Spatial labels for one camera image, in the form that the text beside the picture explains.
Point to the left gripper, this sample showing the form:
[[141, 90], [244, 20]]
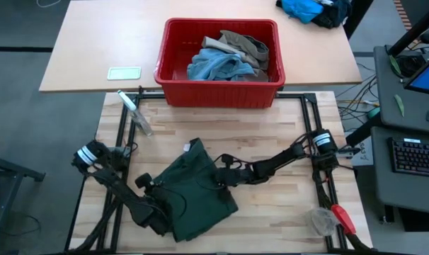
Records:
[[144, 181]]

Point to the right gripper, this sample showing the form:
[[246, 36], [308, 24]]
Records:
[[235, 175]]

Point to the dark green button shirt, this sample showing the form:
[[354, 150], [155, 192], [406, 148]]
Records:
[[193, 191]]

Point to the light blue denim garment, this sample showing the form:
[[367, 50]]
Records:
[[214, 65]]

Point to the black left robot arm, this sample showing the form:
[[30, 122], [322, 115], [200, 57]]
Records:
[[119, 187]]

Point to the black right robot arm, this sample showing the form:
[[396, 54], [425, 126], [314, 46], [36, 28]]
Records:
[[281, 159]]

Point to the red plastic laundry bin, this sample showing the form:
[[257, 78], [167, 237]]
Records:
[[172, 35]]

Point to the clear spray bottle green label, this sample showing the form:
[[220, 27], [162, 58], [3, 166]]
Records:
[[140, 120]]

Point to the crumpled clear plastic bag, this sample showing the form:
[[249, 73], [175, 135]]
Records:
[[320, 221]]

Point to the pale green flat tray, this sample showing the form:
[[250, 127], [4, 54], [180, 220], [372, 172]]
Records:
[[124, 73]]

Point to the grey metal stand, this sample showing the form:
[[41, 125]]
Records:
[[9, 170]]

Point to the printed label plate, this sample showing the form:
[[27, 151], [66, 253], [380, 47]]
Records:
[[364, 154]]

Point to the beige side table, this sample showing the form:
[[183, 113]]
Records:
[[112, 35]]

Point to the beige garment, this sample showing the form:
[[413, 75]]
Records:
[[246, 46]]

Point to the grey desk surface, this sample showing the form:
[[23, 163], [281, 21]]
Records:
[[405, 191], [388, 106]]

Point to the black keyboard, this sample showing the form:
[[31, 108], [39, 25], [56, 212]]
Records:
[[416, 157]]

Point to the green strip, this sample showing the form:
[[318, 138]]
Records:
[[399, 105], [394, 65]]

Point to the bright blue garment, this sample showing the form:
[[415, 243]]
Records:
[[303, 8]]

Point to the dark navy garment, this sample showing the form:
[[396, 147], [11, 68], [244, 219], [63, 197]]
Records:
[[333, 16]]

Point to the black stand pole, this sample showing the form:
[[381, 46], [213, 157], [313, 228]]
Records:
[[412, 32]]

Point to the black aluminium rig frame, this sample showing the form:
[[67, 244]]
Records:
[[308, 97]]

